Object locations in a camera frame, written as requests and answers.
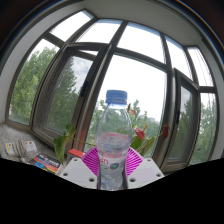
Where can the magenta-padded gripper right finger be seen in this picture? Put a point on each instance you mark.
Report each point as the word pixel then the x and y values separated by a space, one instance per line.
pixel 145 171

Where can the clear blue-capped water bottle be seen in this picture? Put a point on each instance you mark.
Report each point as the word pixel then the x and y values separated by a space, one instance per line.
pixel 113 140

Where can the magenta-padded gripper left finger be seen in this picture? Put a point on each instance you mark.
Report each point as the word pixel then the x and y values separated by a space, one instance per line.
pixel 78 171

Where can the grey-framed bay window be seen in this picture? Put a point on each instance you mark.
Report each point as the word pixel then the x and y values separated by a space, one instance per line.
pixel 100 66

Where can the plastic-wrapped white packet bundle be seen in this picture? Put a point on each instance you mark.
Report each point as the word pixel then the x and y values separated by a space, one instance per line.
pixel 21 147

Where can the potted red-flowered plant, white pot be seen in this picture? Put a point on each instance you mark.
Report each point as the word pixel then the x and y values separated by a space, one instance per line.
pixel 61 143

